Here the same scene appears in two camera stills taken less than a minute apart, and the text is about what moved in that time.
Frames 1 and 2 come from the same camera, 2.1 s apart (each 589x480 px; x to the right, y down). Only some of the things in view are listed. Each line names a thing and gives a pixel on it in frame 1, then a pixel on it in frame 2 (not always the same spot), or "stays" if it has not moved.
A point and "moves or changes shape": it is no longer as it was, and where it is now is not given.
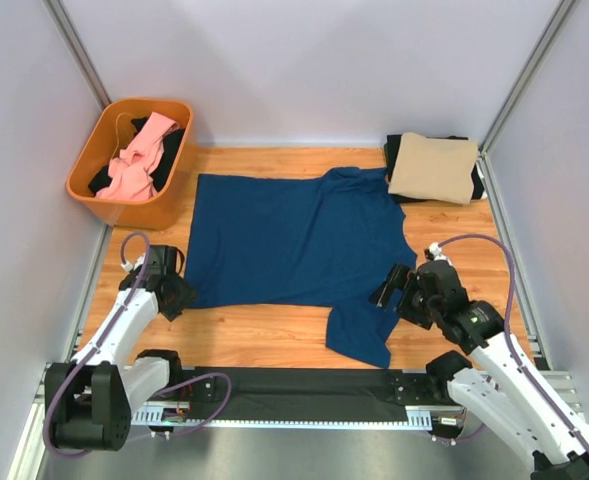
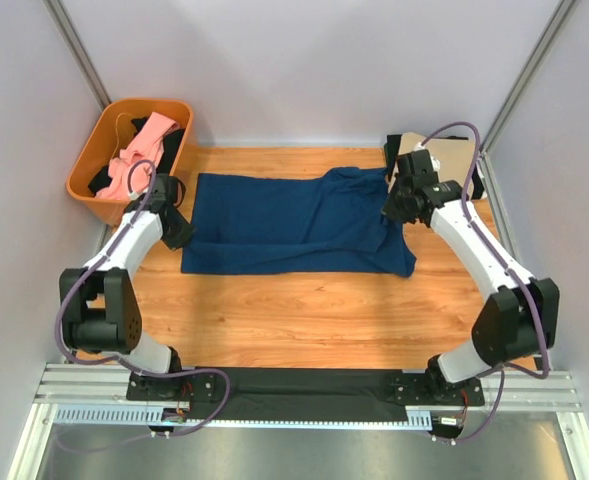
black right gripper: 398,278 → 389,209
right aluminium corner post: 561,13 stays
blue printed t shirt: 314,240 moves or changes shape
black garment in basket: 168,152 stays
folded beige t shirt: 434,169 stays
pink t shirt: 131,174 stays
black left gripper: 186,295 → 183,237
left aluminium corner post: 79,51 stays
